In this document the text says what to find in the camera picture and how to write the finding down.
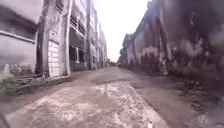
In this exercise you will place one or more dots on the green tree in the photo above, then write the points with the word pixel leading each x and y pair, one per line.
pixel 124 45

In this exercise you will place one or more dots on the brown dirt alley ground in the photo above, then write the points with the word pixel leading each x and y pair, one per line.
pixel 110 100

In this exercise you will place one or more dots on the grey concrete multi-storey building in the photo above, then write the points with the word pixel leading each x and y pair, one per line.
pixel 56 36

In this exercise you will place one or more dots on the long stained concrete wall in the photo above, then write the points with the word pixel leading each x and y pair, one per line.
pixel 180 40

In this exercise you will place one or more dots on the weedy rubble strip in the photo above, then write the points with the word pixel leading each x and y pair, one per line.
pixel 15 86

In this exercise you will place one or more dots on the robot's own part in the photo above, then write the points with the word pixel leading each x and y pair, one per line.
pixel 150 125

